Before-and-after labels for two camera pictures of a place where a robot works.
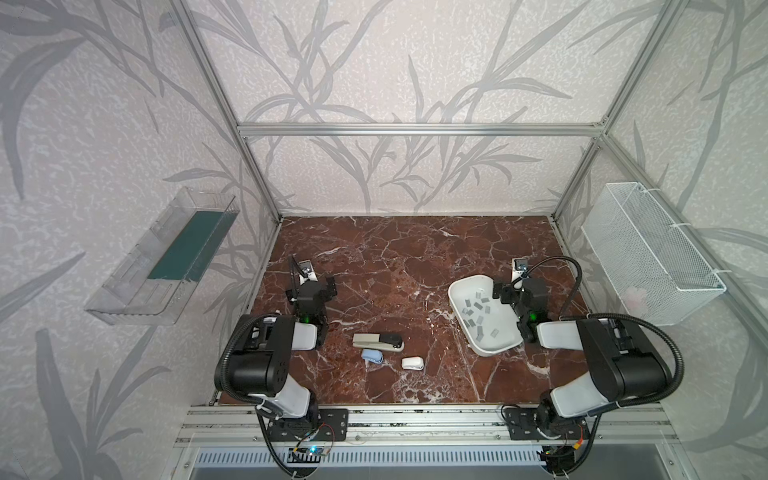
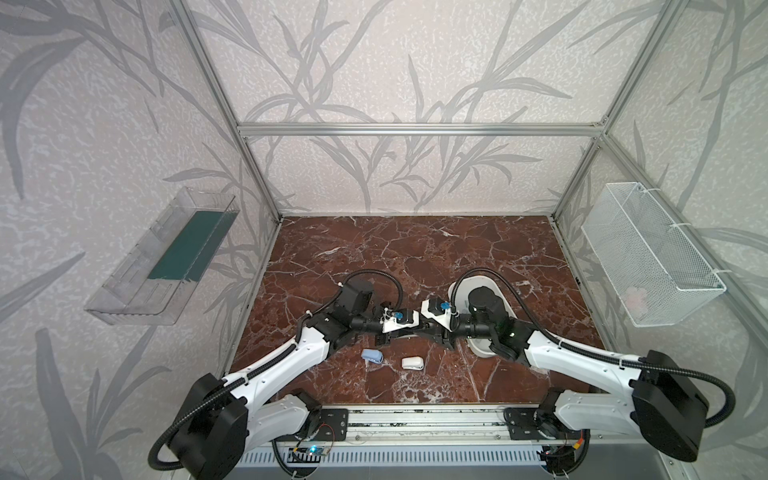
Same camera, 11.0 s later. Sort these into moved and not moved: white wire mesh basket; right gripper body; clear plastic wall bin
Moved: right gripper body
Not moved: clear plastic wall bin; white wire mesh basket
